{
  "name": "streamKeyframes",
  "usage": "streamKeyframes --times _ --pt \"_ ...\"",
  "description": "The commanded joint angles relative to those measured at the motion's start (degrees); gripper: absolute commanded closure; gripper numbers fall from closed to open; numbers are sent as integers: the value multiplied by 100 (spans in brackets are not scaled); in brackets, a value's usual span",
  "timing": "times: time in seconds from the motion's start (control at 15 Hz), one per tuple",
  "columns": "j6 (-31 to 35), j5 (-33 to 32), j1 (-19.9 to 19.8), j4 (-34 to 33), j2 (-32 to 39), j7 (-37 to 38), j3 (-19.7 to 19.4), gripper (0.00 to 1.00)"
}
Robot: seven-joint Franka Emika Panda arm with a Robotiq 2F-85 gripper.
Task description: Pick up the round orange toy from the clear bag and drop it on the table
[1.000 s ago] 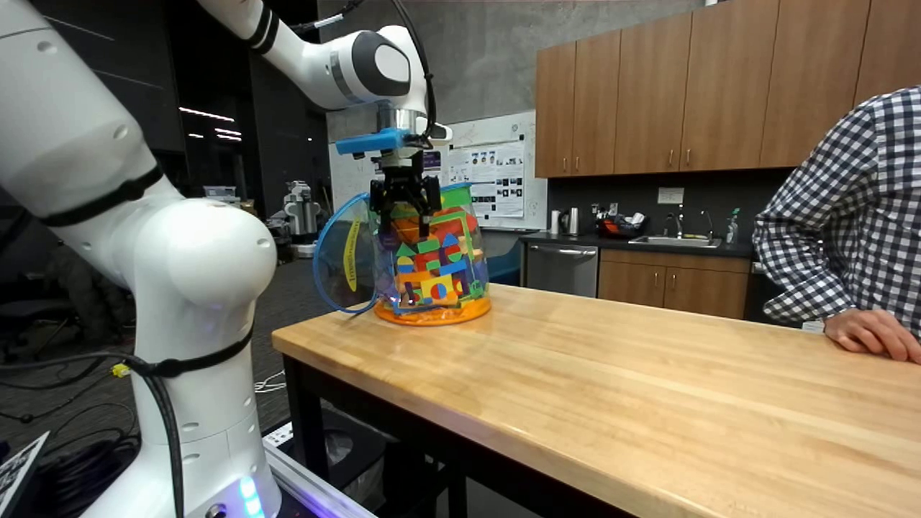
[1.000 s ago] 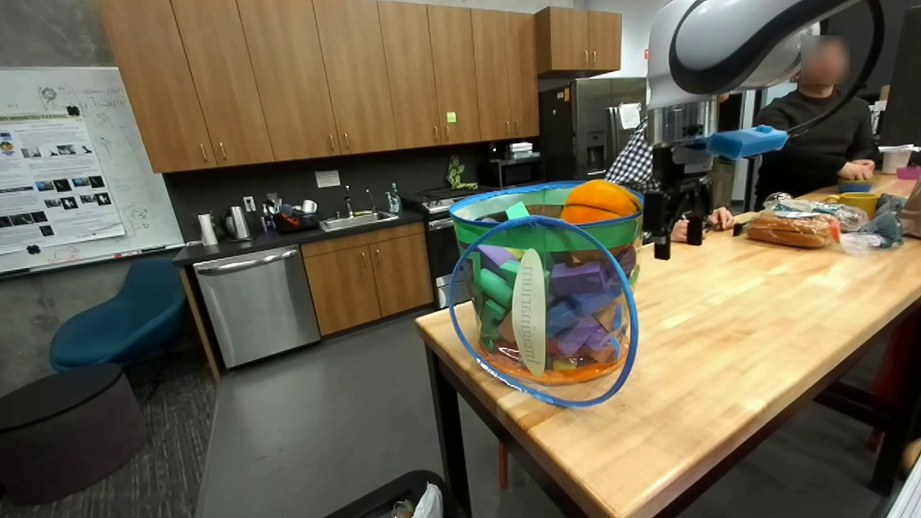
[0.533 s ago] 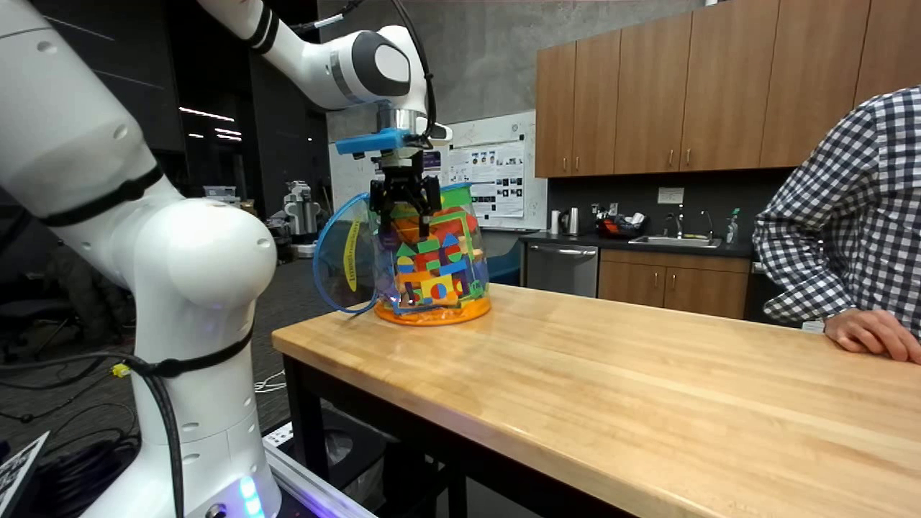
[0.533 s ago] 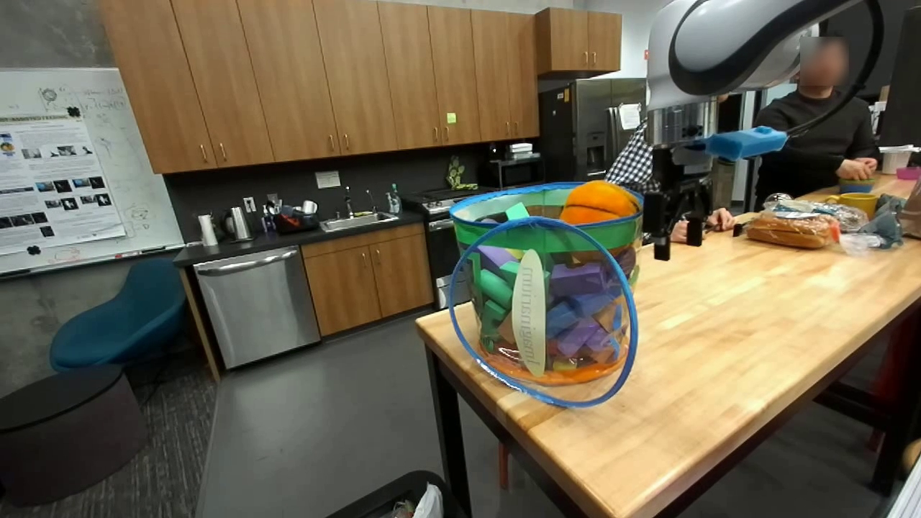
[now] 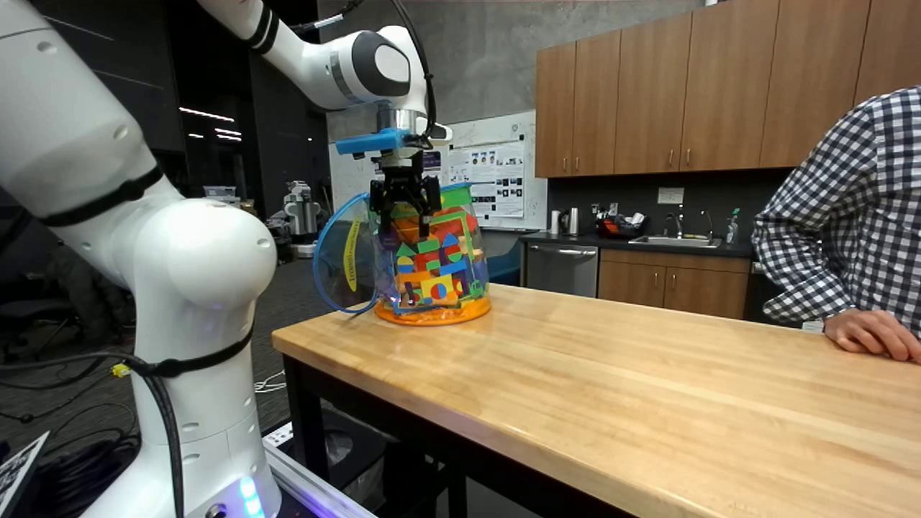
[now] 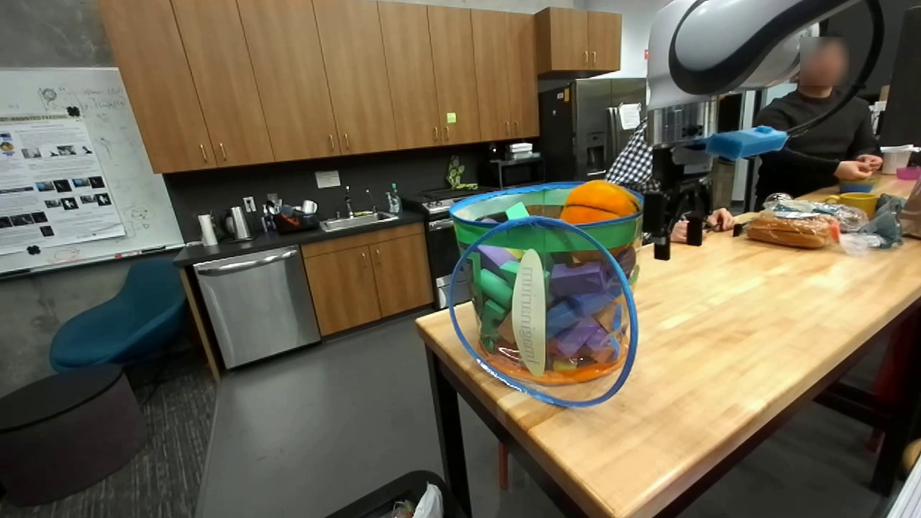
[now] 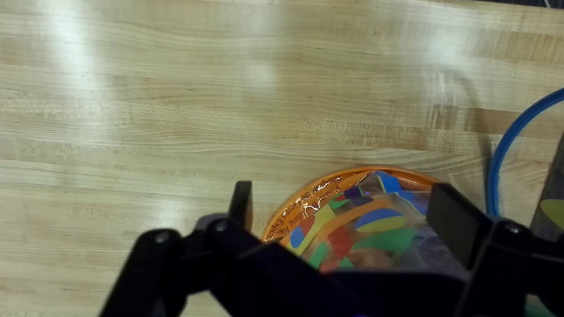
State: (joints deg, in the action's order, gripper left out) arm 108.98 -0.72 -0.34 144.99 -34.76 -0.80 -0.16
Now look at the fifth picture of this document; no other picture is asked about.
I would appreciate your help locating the soap dispenser bottle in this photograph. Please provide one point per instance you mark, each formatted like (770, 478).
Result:
(733, 225)

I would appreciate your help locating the blue lounge chair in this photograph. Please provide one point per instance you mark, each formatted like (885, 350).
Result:
(504, 269)

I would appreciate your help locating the wooden upper wall cabinets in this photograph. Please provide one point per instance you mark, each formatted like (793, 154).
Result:
(708, 87)

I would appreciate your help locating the steel kitchen sink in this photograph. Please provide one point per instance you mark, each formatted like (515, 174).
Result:
(672, 243)

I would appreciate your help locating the checkered shirt person right hand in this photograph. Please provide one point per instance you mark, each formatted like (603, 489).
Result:
(878, 335)

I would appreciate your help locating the wooden lower sink cabinet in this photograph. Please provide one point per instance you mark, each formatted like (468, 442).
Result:
(672, 282)

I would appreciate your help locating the robot base platform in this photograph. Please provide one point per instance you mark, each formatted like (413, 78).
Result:
(307, 489)

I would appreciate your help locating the white wall outlet plate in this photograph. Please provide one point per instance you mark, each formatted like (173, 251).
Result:
(672, 197)

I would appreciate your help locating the grey lab equipment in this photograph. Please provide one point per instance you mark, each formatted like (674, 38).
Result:
(295, 212)

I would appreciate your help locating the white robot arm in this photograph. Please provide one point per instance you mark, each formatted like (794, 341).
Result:
(191, 259)

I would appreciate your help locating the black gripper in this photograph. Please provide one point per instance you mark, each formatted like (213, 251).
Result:
(403, 176)

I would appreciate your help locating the stainless steel dishwasher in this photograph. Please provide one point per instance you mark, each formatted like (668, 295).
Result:
(563, 269)

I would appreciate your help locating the steel kettle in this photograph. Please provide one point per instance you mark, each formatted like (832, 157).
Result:
(574, 223)

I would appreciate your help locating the dark countertop appliance cluster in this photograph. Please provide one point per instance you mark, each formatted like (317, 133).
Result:
(619, 225)

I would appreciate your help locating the white wall whiteboard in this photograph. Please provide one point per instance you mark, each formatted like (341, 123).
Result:
(491, 130)

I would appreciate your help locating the person in checkered shirt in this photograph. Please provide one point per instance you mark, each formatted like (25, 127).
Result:
(845, 219)

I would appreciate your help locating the white paper towel roll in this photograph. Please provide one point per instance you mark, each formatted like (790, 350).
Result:
(553, 223)

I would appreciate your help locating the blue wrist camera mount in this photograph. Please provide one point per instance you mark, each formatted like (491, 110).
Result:
(368, 143)

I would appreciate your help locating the jar of colourful blocks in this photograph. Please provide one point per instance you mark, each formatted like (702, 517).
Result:
(440, 278)

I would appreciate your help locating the clear round blue-rimmed bag lid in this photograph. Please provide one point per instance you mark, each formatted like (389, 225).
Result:
(331, 259)

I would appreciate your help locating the kitchen faucet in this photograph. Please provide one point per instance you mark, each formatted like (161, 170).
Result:
(679, 223)

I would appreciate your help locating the printed poster on whiteboard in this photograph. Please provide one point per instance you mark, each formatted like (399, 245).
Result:
(492, 189)

